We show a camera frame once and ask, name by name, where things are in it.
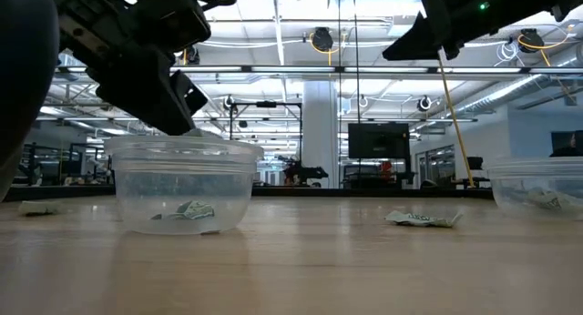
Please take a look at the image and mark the black table edge rail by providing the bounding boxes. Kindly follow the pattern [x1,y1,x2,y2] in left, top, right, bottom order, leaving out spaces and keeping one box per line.
[3,185,496,203]

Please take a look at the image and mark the large clear plastic bin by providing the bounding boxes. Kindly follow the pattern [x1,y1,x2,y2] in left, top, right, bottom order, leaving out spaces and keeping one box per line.
[103,135,265,237]

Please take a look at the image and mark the overhead light bar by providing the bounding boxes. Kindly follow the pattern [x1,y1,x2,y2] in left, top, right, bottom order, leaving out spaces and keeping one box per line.
[54,65,583,76]

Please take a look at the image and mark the black metal frame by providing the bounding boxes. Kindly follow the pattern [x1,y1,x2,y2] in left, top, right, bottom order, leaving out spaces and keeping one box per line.
[229,101,303,170]

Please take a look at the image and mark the person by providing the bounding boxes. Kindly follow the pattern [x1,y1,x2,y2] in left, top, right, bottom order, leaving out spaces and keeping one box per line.
[549,129,583,158]

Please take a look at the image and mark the black background workstation shelving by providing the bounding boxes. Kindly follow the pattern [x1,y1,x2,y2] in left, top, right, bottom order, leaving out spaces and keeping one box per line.
[15,142,113,188]

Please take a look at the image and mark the yellow slanted pole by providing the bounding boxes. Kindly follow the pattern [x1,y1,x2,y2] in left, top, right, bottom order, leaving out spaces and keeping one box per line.
[436,48,476,188]

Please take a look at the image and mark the white building column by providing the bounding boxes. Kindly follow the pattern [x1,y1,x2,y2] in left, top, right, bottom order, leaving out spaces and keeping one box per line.
[302,80,341,189]

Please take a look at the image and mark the black hanging cable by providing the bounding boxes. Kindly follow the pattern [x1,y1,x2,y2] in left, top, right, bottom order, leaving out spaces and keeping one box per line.
[353,0,362,125]
[336,0,343,188]

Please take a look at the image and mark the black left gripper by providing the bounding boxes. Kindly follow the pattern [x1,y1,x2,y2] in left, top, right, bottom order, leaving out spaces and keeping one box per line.
[47,0,210,137]

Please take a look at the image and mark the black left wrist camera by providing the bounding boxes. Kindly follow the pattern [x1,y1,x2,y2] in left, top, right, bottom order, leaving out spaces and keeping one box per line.
[135,0,213,54]

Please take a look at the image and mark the black monitor screen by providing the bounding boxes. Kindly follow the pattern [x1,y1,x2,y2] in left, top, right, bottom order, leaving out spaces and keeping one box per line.
[347,122,411,160]

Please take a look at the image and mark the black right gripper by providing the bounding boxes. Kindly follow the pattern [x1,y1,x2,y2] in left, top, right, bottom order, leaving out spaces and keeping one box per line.
[382,0,507,62]

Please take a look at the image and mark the white green-print sweetener packet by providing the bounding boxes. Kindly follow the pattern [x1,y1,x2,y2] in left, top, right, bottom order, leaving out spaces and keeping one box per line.
[384,208,465,229]

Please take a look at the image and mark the silver ventilation duct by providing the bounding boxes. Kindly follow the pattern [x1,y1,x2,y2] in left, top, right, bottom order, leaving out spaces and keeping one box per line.
[455,55,583,117]

